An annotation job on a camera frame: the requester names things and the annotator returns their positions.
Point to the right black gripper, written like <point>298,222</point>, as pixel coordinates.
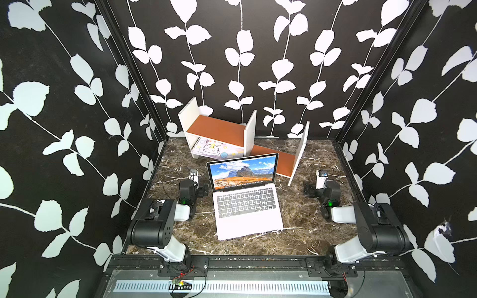
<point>311,188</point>

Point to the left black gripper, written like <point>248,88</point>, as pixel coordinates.
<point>201,189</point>

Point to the silver laptop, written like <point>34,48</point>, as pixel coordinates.
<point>244,195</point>

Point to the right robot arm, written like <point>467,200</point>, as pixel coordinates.
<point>379,231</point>

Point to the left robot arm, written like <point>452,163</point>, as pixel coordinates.
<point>154,229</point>

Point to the cartoon cat picture book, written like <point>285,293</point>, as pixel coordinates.
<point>217,150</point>

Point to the white and brown shelf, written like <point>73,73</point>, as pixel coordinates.
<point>196,126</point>

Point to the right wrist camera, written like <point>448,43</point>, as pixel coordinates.
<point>321,178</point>

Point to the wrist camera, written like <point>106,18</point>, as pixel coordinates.
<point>194,176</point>
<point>321,178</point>

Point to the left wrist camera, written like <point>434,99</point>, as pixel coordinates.
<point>194,176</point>

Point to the white slotted cable duct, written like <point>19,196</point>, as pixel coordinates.
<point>224,287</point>

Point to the black mounting rail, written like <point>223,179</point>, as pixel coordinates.
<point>311,266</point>

